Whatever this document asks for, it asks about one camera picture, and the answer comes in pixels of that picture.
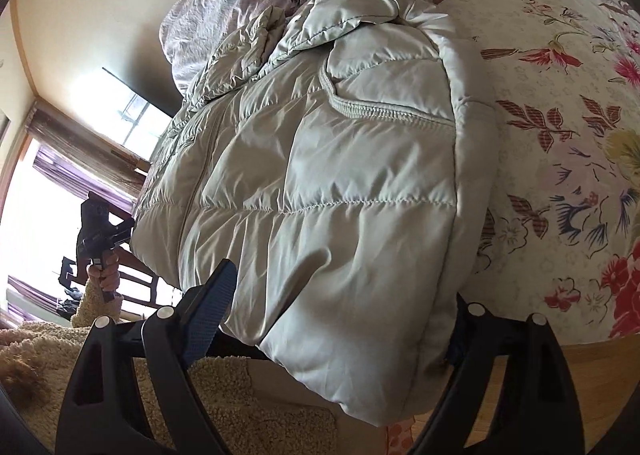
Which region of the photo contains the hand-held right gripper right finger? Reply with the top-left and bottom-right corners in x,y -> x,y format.
407,292 -> 586,455

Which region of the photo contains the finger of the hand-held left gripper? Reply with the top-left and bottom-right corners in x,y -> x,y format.
111,216 -> 137,245

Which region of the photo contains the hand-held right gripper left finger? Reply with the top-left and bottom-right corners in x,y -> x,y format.
54,258 -> 238,455

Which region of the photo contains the grey-green puffer jacket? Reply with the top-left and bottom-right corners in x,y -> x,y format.
131,0 -> 498,427

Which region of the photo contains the person's left hand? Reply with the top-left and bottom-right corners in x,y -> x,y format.
87,255 -> 122,297

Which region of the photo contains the dark wooden chair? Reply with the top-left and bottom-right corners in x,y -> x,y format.
57,255 -> 168,322

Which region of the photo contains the purple window curtain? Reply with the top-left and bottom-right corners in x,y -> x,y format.
0,102 -> 148,331

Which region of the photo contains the black flat screen television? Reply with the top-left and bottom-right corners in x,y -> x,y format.
101,66 -> 177,148

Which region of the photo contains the floral bed sheet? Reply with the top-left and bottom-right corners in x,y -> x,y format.
425,0 -> 640,346

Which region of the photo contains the wooden bed frame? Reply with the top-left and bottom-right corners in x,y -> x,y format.
415,332 -> 640,455

